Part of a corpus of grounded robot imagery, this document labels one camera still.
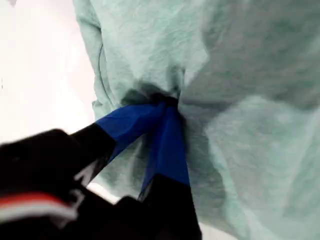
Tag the pale green t-shirt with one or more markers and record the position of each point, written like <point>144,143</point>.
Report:
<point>237,75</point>

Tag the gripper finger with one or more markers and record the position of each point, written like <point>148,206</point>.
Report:
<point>125,122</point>
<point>171,155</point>

